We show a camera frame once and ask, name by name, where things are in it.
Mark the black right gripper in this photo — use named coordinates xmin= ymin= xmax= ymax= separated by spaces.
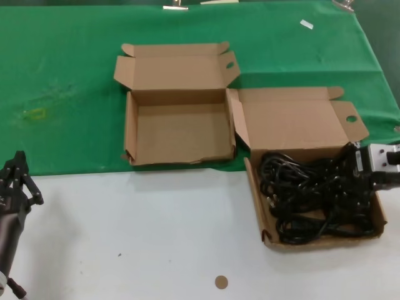
xmin=342 ymin=142 xmax=379 ymax=201

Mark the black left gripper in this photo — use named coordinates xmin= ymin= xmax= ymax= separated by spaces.
xmin=0 ymin=151 xmax=44 ymax=226

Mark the cardboard box with intact rim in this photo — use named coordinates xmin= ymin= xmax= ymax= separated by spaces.
xmin=225 ymin=86 xmax=388 ymax=254

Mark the cardboard box with torn rim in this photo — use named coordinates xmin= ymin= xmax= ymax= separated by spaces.
xmin=112 ymin=41 xmax=241 ymax=167

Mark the green table cloth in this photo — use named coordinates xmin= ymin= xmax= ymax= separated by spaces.
xmin=0 ymin=2 xmax=400 ymax=178

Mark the silver binder clip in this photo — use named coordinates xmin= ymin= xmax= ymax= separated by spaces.
xmin=162 ymin=0 xmax=190 ymax=12
xmin=331 ymin=0 xmax=356 ymax=13

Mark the black power cable pile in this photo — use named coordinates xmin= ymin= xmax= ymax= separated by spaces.
xmin=257 ymin=149 xmax=376 ymax=245

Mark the yellow green ring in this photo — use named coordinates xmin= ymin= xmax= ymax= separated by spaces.
xmin=29 ymin=108 xmax=48 ymax=121

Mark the left arm black wrist cable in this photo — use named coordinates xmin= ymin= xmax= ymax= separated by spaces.
xmin=7 ymin=277 xmax=29 ymax=300

